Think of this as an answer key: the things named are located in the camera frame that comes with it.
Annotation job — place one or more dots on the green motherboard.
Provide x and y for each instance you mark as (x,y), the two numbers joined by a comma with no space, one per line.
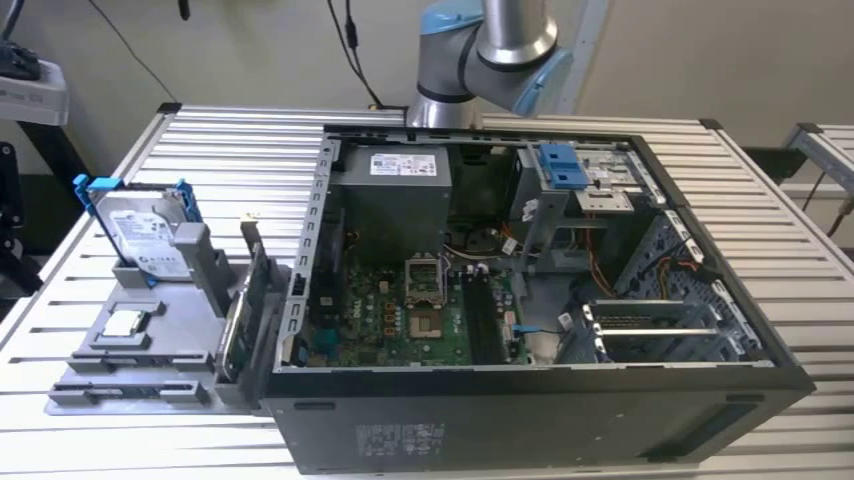
(360,300)

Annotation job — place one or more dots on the hard disk in blue carrier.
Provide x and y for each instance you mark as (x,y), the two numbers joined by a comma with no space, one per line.
(133,230)

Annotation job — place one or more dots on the black open PC case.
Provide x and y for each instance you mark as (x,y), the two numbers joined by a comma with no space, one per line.
(467,430)

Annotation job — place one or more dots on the grey metal disk bay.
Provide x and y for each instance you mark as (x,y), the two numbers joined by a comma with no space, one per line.
(641,312)

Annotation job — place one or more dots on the white power connector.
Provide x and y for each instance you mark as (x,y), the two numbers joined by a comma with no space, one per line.
(531,210)

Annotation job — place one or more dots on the metal slat side table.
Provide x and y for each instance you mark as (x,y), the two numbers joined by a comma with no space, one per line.
(827,145)

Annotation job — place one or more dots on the grey Dell power supply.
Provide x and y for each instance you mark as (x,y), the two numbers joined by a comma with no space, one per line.
(394,210)

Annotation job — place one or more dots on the CPU socket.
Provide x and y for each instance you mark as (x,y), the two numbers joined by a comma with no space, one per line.
(427,325)

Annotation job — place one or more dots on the black metal stand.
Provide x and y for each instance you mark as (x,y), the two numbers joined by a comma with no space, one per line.
(9,210)

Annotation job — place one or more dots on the grey equipment box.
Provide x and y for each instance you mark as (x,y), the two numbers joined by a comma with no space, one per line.
(33,95)

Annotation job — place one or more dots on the green graphics card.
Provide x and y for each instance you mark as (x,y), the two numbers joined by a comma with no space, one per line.
(250,310)

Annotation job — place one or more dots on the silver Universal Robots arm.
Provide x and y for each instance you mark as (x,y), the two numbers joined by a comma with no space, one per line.
(514,30)

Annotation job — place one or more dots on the silver CPU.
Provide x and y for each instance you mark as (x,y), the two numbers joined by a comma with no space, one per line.
(123,324)

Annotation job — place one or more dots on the blue drive latch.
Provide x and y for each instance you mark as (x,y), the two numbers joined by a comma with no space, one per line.
(560,165)

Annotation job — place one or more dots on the black RAM slot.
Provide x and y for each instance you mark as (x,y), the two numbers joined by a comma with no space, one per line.
(487,315)
(471,315)
(496,315)
(479,315)

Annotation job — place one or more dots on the grey parts rack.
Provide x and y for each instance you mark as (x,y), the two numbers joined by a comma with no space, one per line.
(180,320)

